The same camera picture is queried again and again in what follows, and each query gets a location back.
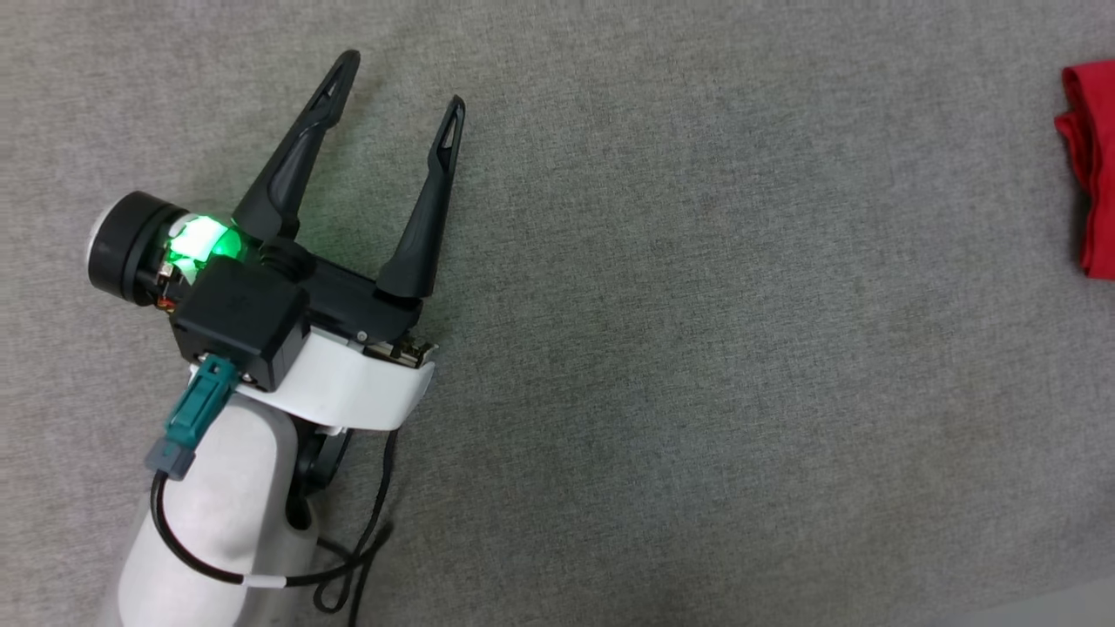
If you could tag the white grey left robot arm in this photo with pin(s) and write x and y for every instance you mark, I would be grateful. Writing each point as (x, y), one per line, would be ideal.
(226, 505)

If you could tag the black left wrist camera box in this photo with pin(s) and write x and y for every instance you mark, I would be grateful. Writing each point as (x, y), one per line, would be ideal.
(244, 318)

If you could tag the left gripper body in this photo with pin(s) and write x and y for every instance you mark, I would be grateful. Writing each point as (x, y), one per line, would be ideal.
(348, 300)

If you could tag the red basketball jersey garment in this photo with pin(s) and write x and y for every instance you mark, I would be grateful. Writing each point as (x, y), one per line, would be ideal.
(1098, 157)

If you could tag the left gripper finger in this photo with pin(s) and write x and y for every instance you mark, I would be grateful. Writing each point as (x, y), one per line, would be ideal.
(292, 174)
(427, 226)

